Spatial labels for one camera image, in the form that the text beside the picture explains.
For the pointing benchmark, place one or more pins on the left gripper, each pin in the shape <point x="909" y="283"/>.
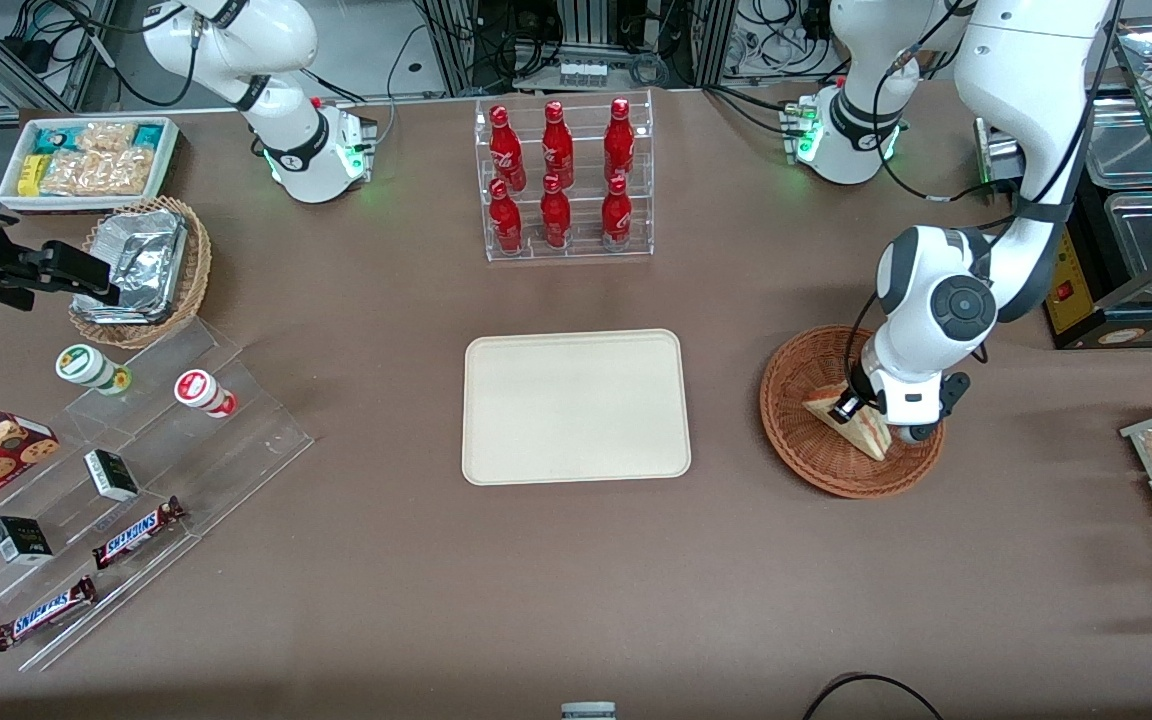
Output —
<point x="857" y="393"/>

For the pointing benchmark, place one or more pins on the triangular sandwich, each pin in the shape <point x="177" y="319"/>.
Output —
<point x="871" y="440"/>

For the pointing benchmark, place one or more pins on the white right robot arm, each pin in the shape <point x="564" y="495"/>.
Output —
<point x="286" y="150"/>

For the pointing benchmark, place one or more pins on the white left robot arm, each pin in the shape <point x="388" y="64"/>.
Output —
<point x="1026" y="60"/>

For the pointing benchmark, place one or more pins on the brown wicker basket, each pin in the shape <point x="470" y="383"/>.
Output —
<point x="806" y="440"/>

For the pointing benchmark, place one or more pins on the aluminium foil tray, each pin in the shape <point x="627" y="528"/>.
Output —
<point x="141" y="265"/>

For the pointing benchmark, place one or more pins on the light wicker basket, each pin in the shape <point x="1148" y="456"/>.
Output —
<point x="198" y="270"/>

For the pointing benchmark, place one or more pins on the beige plastic tray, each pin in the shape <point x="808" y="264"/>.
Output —
<point x="576" y="407"/>

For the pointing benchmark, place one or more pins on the white plastic snack bin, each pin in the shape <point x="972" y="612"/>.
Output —
<point x="11" y="195"/>

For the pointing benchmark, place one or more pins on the green lid yogurt cup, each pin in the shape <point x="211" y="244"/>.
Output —
<point x="86" y="365"/>

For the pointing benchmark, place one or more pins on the yellow snack packet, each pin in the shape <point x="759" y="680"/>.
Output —
<point x="31" y="176"/>

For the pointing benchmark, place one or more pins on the clear cracker pack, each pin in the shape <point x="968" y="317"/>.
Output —
<point x="101" y="174"/>
<point x="106" y="136"/>

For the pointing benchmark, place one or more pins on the teal snack packet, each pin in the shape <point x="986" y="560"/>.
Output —
<point x="53" y="140"/>
<point x="147" y="136"/>

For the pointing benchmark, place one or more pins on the red lid yogurt cup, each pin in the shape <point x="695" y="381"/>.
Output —
<point x="198" y="388"/>

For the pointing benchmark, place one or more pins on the small black box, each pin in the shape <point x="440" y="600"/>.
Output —
<point x="21" y="540"/>
<point x="111" y="475"/>

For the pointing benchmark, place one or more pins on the black hot food display case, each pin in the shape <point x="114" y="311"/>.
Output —
<point x="1066" y="270"/>

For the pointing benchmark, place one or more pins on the clear acrylic stepped display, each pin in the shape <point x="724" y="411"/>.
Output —
<point x="236" y="450"/>

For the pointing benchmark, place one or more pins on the Snickers chocolate bar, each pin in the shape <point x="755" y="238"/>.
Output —
<point x="44" y="613"/>
<point x="136" y="533"/>

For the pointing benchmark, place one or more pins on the red cola bottle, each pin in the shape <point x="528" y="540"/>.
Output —
<point x="506" y="150"/>
<point x="558" y="148"/>
<point x="619" y="145"/>
<point x="506" y="222"/>
<point x="617" y="218"/>
<point x="556" y="218"/>

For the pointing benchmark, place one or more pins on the clear acrylic bottle rack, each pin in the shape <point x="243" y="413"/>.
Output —
<point x="581" y="250"/>

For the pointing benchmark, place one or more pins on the small grey device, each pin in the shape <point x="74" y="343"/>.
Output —
<point x="588" y="711"/>

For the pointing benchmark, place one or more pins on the white power strip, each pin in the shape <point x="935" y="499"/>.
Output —
<point x="582" y="74"/>

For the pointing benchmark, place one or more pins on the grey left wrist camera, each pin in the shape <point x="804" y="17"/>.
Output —
<point x="911" y="434"/>

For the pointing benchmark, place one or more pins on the aluminium frame profile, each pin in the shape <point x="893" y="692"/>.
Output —
<point x="46" y="60"/>

